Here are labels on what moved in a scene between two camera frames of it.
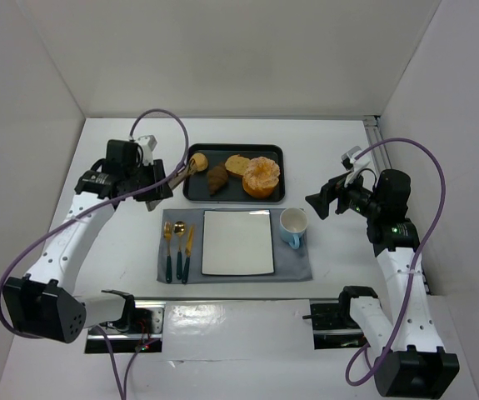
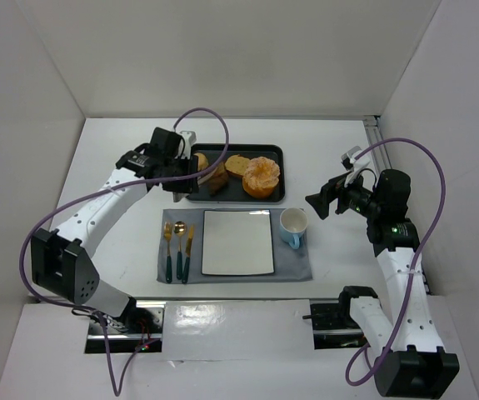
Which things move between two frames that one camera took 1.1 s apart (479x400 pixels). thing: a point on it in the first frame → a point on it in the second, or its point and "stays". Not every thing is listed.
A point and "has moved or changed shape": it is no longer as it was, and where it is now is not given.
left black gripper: x=158 y=179 → x=187 y=176
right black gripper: x=329 y=196 stays
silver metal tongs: x=190 y=170 has moved or changed shape
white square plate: x=237 y=242 stays
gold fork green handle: x=168 y=232 stays
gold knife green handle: x=187 y=252 stays
